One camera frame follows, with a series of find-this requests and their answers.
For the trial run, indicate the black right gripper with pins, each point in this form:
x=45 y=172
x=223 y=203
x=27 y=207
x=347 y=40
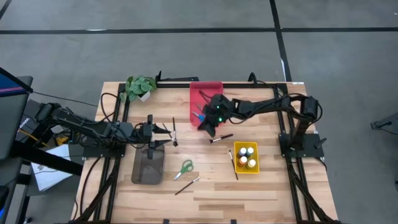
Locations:
x=219 y=110

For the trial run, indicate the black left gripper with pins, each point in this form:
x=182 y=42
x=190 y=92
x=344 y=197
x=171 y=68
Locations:
x=141 y=133

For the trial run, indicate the green paint bottle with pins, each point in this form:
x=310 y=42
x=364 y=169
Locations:
x=250 y=151

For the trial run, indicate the orange paint bottle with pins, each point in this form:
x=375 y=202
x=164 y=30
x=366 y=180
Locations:
x=243 y=160

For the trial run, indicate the yellow paint bottle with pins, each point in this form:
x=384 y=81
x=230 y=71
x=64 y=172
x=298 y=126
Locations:
x=251 y=163

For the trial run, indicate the long black pale-bristled paintbrush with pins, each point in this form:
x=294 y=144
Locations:
x=186 y=186

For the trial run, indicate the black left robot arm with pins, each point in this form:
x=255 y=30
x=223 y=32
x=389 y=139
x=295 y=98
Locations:
x=121 y=130

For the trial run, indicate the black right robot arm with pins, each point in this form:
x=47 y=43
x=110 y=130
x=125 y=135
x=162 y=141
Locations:
x=264 y=105

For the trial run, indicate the smoky grey transparent tray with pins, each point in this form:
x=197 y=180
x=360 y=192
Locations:
x=149 y=171

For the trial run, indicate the pink transparent plastic bin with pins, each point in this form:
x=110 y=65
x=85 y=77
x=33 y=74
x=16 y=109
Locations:
x=202 y=87

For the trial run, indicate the yellow slotted plastic basket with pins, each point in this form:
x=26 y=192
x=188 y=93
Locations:
x=237 y=168

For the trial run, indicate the green plant in white pot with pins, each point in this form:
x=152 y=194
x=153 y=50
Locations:
x=138 y=87

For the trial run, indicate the white table label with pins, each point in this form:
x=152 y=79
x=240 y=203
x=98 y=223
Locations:
x=297 y=83

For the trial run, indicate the black diagonal stand beam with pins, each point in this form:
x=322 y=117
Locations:
x=46 y=158

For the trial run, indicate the white paper sheet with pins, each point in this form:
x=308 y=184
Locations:
x=49 y=174

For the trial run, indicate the dark grey cabinet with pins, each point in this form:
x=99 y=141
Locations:
x=12 y=124

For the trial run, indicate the monitor with blue screen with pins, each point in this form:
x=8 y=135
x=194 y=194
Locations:
x=9 y=84

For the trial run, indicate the black aluminium table frame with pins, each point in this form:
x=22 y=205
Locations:
x=174 y=85

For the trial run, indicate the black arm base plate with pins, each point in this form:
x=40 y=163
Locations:
x=102 y=152
x=308 y=152

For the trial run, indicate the black table edge bracket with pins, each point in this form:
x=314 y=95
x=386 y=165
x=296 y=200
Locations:
x=166 y=221
x=233 y=221

